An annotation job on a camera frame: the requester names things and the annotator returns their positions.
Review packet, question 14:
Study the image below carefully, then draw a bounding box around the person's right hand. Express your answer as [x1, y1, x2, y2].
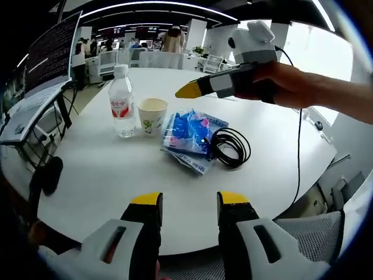
[233, 60, 310, 109]

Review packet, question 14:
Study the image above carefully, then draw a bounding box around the clear plastic water bottle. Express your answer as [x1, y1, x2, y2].
[108, 64, 138, 139]

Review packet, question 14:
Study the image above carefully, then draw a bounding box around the white table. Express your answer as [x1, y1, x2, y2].
[1, 66, 339, 258]

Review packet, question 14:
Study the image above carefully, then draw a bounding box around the white paper cup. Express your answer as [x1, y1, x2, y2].
[136, 98, 169, 138]

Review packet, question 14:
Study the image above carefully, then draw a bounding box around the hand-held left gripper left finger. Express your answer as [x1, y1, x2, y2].
[43, 191, 163, 280]

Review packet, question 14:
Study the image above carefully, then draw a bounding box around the grey mesh office chair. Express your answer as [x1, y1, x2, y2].
[273, 171, 367, 265]

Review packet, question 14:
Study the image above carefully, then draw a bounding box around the black laptop stand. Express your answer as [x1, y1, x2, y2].
[17, 84, 79, 170]

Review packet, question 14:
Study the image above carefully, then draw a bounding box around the clear packet light blue mask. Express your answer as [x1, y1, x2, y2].
[160, 145, 217, 176]

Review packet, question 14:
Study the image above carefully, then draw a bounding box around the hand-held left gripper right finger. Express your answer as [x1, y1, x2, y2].
[217, 191, 332, 280]

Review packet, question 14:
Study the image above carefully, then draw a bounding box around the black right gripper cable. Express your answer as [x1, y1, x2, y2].
[273, 45, 304, 207]

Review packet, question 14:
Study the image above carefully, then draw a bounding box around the blue tissue packet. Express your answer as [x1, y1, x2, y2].
[161, 108, 230, 156]

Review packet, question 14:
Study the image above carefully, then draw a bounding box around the open laptop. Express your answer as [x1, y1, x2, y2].
[0, 10, 84, 144]

